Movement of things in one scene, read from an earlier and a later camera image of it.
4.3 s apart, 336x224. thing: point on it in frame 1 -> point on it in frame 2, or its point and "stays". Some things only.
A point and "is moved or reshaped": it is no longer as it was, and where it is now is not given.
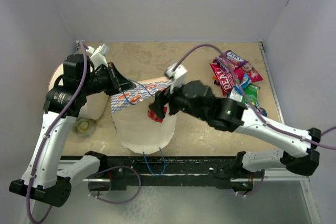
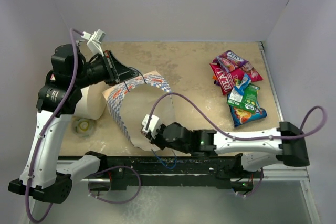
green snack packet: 248,95 stays
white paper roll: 96,103 stays
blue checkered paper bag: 129,109 is moved or reshaped
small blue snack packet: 245,82 stays
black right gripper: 162,97 -> 156,140
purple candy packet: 230,60 stays
